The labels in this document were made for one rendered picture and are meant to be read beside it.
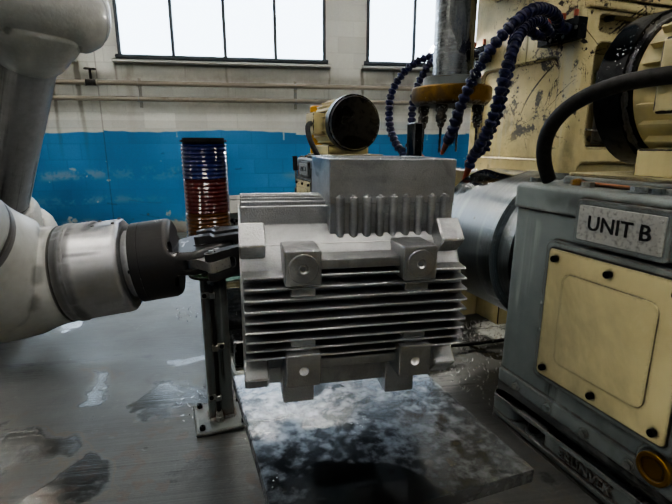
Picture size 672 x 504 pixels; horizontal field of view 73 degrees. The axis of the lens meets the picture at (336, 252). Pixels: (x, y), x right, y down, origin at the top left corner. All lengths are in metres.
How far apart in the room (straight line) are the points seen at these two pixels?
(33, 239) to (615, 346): 0.58
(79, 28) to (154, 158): 5.74
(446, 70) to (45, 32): 0.76
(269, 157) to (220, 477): 5.98
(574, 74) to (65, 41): 0.96
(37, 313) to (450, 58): 0.92
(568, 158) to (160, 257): 0.90
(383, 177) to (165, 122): 6.24
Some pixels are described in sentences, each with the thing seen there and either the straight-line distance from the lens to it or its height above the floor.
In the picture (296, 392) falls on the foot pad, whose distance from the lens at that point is 0.45.
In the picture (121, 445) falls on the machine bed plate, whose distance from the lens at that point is 0.75.
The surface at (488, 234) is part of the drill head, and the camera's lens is 0.75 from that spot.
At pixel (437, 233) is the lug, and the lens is 0.42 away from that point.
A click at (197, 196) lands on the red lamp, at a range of 0.62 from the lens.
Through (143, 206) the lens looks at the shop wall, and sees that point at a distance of 6.73.
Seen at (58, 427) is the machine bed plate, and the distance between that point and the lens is 0.83.
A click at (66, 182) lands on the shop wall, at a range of 6.98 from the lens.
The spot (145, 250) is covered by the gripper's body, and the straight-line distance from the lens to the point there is 0.43.
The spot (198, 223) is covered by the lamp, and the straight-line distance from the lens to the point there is 0.62.
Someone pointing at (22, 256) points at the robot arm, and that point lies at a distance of 0.43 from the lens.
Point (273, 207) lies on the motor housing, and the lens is 0.41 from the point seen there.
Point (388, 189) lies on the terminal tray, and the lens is 0.42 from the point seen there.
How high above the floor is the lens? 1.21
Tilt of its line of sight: 14 degrees down
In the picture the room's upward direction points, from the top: straight up
